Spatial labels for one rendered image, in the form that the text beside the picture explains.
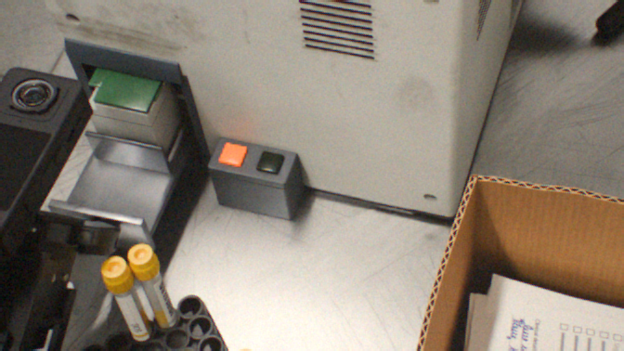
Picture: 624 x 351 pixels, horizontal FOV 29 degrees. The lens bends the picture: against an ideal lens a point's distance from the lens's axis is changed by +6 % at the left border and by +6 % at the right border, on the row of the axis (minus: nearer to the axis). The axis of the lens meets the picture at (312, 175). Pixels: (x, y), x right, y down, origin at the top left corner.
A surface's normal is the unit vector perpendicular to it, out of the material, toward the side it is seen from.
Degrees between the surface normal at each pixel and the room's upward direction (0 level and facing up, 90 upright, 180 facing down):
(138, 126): 90
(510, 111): 0
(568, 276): 89
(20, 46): 0
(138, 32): 90
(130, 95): 0
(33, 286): 30
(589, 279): 89
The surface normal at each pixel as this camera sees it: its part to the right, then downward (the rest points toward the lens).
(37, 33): -0.09, -0.55
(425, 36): -0.30, 0.81
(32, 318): 0.95, 0.21
